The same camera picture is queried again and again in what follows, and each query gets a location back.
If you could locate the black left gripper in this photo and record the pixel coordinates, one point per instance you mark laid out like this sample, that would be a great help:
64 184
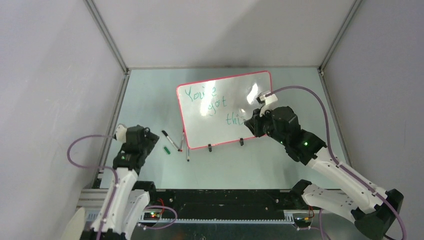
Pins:
151 139

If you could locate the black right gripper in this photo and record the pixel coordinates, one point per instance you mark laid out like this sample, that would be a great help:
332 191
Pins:
255 122

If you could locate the pink-framed whiteboard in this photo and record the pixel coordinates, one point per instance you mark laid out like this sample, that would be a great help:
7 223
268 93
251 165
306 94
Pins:
213 111

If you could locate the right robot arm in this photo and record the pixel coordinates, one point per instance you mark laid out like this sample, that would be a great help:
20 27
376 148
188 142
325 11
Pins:
371 208

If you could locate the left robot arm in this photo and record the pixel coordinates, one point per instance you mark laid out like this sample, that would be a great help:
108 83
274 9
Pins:
124 204

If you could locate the black-capped whiteboard marker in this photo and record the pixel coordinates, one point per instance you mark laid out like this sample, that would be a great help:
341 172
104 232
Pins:
170 140

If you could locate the red-capped whiteboard marker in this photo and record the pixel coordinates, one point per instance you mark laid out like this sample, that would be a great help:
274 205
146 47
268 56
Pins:
182 141

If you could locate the left electronics board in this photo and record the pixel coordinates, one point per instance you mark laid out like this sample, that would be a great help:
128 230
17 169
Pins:
152 216

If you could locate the electronics board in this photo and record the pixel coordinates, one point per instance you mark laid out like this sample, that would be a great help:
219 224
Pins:
152 216
302 222

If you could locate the right electronics board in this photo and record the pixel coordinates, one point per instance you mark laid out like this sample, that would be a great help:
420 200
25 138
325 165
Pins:
302 222

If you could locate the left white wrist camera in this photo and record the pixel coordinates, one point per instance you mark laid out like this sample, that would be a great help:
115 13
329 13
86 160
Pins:
120 133

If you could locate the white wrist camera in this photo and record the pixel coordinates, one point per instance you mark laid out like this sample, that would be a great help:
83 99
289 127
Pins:
267 100
120 133

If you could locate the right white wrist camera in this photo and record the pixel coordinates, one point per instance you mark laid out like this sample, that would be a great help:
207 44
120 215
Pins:
267 100

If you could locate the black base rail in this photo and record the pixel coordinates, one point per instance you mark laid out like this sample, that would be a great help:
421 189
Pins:
229 204

